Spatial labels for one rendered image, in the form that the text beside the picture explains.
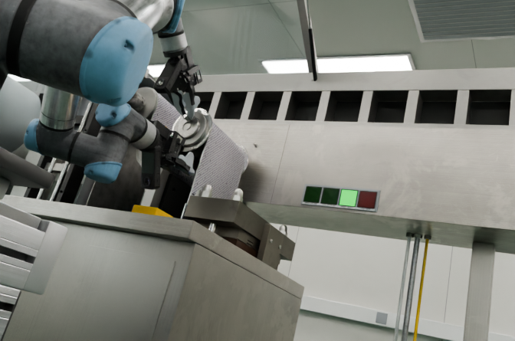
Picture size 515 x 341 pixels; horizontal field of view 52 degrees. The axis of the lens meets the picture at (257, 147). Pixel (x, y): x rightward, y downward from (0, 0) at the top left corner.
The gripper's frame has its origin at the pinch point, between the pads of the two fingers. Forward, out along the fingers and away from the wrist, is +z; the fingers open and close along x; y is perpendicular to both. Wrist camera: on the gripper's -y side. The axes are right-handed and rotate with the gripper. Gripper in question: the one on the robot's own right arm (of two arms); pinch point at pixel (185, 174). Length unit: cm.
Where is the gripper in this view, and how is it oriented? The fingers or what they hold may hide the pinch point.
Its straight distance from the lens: 151.2
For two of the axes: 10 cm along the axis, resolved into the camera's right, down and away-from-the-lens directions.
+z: 4.2, 4.2, 8.0
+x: -8.7, -0.5, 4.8
